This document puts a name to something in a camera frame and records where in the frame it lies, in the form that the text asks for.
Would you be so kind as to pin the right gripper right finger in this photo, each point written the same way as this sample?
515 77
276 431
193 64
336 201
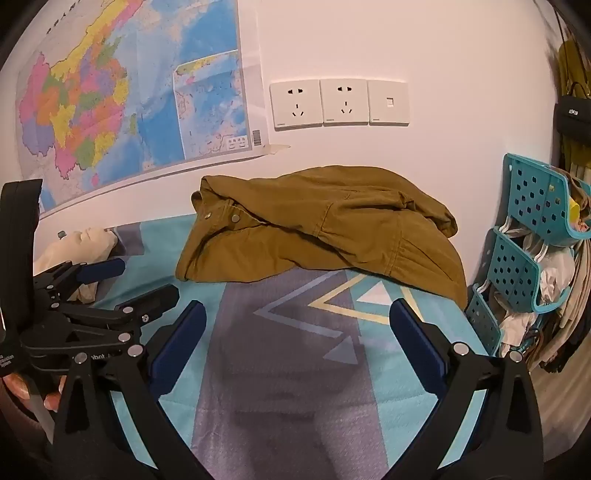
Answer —
507 440

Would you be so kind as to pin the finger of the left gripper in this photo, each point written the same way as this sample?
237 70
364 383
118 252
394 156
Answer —
68 274
136 311

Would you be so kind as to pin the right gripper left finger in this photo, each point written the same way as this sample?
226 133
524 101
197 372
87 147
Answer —
88 438

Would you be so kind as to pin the mustard brown jacket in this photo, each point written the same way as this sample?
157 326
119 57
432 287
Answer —
325 218

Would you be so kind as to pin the olive hanging clothes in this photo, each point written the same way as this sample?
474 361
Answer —
574 76

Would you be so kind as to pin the person's left hand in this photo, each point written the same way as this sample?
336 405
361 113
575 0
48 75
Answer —
17 386

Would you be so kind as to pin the cream folded garment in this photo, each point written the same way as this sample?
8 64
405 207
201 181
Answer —
91 245

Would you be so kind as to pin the bottom teal plastic basket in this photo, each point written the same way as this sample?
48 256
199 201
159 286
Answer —
482 318

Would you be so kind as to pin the teal plastic basket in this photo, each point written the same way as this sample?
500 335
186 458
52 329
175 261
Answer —
482 318
517 277
538 198

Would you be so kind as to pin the middle teal plastic basket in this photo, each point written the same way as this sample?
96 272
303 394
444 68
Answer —
517 277

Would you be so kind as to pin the teal grey patterned bedsheet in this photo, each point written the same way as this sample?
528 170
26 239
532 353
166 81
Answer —
299 376

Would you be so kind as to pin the top teal plastic basket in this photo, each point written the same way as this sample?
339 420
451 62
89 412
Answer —
538 198

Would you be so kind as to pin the black hanging bag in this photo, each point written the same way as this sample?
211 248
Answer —
573 118

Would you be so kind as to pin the colourful wall map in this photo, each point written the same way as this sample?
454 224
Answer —
112 93

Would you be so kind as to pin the left white wall socket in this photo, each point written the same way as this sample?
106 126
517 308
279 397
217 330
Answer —
296 104

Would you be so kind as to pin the white wall socket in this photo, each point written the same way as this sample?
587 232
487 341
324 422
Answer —
296 104
345 101

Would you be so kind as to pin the middle white wall socket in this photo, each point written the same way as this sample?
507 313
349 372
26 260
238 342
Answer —
345 101

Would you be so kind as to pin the white network wall plate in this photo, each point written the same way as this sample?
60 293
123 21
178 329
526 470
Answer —
389 102

